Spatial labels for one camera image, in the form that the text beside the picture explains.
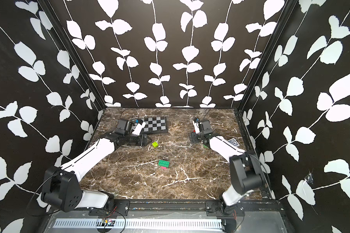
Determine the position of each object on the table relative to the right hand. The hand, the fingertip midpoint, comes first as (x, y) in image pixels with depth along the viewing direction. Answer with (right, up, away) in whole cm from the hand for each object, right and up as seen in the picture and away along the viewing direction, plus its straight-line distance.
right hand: (193, 131), depth 93 cm
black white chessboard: (-27, +4, +14) cm, 31 cm away
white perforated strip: (-29, -44, -22) cm, 57 cm away
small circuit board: (-45, -43, -22) cm, 66 cm away
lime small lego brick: (-25, -9, +5) cm, 27 cm away
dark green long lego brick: (-18, -19, -7) cm, 27 cm away
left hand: (-27, -3, -9) cm, 29 cm away
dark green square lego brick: (+9, -11, +5) cm, 15 cm away
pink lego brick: (-19, -22, -5) cm, 29 cm away
